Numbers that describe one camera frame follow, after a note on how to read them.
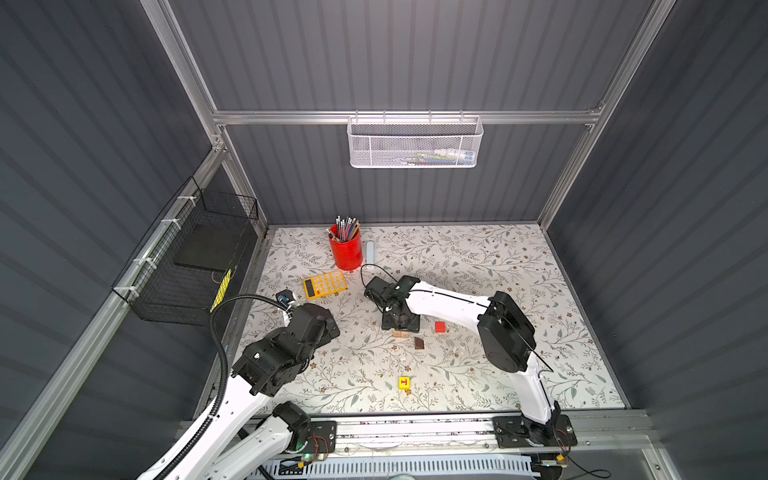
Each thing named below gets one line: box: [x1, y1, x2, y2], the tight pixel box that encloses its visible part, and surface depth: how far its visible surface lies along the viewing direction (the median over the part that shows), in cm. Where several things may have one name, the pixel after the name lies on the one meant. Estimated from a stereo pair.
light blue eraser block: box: [366, 240, 375, 265], surface depth 110 cm
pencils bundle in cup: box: [326, 214, 361, 242], surface depth 104 cm
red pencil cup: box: [328, 224, 363, 271], surface depth 104 cm
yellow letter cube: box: [399, 376, 411, 390], surface depth 82 cm
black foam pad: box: [173, 222, 249, 272], surface depth 78 cm
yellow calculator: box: [302, 270, 349, 300], surface depth 104 cm
